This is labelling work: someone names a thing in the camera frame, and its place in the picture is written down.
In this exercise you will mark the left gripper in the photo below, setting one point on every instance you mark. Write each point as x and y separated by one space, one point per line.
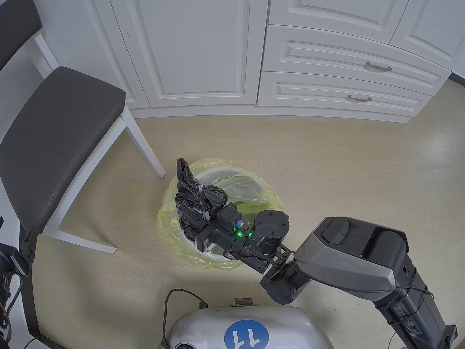
11 262

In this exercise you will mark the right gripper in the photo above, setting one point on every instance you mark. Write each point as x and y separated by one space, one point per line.
225 239

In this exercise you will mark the black plastic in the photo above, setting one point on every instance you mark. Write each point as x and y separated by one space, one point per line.
196 202

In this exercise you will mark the yellow plastic bag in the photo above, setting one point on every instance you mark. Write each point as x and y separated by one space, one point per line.
167 224

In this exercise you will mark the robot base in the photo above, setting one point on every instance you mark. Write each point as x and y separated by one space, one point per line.
203 325

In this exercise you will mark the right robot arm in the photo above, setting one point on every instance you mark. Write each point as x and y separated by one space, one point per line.
345 253

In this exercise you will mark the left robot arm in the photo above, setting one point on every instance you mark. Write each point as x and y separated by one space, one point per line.
3 296

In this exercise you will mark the white trash bin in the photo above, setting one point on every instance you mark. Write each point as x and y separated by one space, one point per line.
232 176

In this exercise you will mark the white chair grey cushions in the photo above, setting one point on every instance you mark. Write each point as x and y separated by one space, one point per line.
65 122

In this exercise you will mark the white wardrobe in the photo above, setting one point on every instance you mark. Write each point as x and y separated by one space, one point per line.
203 42

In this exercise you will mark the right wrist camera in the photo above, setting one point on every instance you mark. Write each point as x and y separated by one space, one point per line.
229 218

